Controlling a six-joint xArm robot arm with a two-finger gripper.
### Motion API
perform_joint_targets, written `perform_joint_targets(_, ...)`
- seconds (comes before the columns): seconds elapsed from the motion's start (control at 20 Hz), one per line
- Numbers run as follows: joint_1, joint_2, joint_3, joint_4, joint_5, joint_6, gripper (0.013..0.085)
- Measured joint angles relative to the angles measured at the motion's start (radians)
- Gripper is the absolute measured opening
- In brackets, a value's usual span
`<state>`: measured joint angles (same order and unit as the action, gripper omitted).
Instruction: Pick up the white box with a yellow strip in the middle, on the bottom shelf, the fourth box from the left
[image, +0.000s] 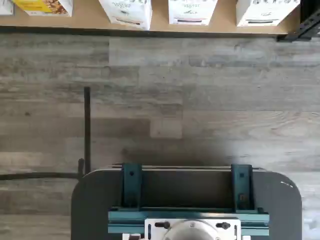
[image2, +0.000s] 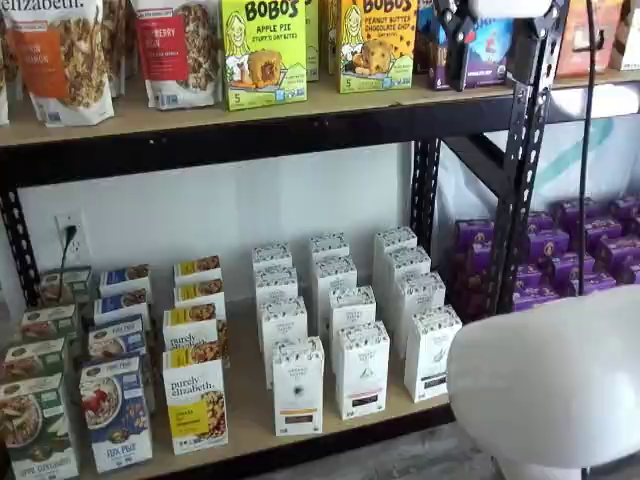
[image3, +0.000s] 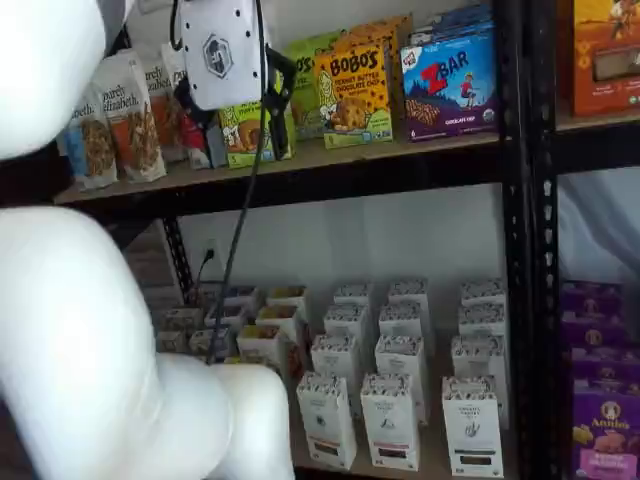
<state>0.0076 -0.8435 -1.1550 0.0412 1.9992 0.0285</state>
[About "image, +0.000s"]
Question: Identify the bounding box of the white mounting plate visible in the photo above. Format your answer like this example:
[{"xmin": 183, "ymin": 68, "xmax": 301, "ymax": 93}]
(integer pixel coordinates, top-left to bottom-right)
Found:
[{"xmin": 121, "ymin": 217, "xmax": 252, "ymax": 240}]

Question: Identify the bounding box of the teal metal frame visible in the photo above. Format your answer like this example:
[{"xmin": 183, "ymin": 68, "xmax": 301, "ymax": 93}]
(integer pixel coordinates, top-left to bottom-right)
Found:
[{"xmin": 107, "ymin": 162, "xmax": 270, "ymax": 237}]

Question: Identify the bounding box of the brown lower shelf board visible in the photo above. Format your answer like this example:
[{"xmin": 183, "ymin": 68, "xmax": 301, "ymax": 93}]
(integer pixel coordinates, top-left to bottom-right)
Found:
[{"xmin": 0, "ymin": 0, "xmax": 302, "ymax": 35}]

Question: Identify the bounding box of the plain white box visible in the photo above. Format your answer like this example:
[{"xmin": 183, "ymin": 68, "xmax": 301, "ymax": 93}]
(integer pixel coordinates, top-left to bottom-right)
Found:
[{"xmin": 0, "ymin": 0, "xmax": 15, "ymax": 16}]

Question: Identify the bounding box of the black floor tape strip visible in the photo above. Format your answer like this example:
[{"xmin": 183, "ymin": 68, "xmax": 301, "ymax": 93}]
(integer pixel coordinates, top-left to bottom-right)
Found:
[
  {"xmin": 0, "ymin": 158, "xmax": 85, "ymax": 181},
  {"xmin": 83, "ymin": 86, "xmax": 91, "ymax": 176}
]

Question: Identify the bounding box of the dark gray robot cart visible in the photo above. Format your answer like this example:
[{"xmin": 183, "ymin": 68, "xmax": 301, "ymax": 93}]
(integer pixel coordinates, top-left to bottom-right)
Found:
[{"xmin": 70, "ymin": 163, "xmax": 303, "ymax": 240}]

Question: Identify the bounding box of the white box with yellow strip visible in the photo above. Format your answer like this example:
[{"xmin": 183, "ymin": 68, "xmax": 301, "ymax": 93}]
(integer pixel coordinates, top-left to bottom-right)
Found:
[{"xmin": 98, "ymin": 0, "xmax": 153, "ymax": 31}]

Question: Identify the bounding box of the white box with brown strip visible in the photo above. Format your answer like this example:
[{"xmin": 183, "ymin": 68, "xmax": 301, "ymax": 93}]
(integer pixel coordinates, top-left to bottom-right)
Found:
[{"xmin": 235, "ymin": 0, "xmax": 301, "ymax": 28}]

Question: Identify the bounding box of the white box with pink strip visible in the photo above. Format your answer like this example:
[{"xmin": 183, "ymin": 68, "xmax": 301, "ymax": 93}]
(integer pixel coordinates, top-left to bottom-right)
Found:
[{"xmin": 167, "ymin": 0, "xmax": 218, "ymax": 27}]

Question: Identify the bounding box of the yellow granola box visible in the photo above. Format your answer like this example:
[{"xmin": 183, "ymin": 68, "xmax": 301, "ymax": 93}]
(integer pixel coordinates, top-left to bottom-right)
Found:
[{"xmin": 11, "ymin": 0, "xmax": 74, "ymax": 18}]

